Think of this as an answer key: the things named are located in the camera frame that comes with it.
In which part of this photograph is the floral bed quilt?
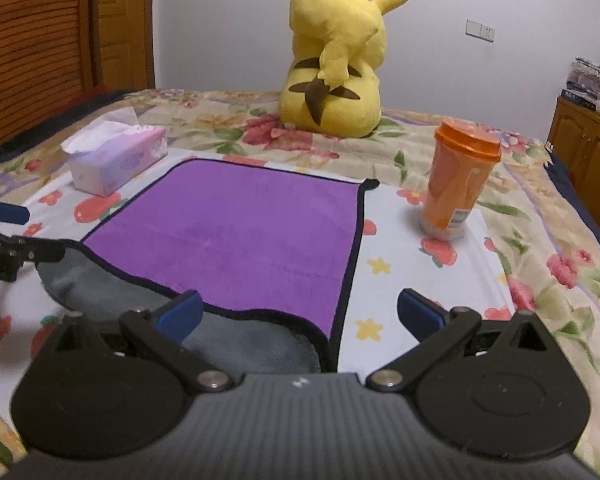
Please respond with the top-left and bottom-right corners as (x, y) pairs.
(0, 89), (600, 477)

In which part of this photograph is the wooden slatted wardrobe door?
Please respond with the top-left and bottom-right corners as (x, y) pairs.
(0, 0), (94, 146)

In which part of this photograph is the white wall socket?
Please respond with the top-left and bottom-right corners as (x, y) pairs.
(465, 20), (495, 44)

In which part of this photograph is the orange lidded plastic cup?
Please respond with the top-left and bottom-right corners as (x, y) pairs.
(419, 118), (502, 240)

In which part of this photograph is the wooden side cabinet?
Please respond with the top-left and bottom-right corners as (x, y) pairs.
(548, 96), (600, 227)

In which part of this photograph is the white fruit print cloth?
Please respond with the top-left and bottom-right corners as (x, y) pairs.
(0, 146), (519, 413)

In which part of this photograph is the purple grey microfiber towel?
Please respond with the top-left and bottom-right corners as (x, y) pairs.
(38, 158), (376, 377)

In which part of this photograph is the yellow Pikachu plush toy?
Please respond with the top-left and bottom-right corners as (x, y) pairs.
(279, 0), (408, 138)

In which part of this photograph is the clutter pile on cabinet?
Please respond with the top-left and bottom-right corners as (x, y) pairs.
(562, 58), (600, 115)

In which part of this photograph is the purple white tissue pack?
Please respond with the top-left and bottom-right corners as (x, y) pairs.
(60, 106), (168, 196)

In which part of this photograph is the wooden room door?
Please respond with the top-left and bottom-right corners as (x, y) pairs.
(92, 0), (155, 90)

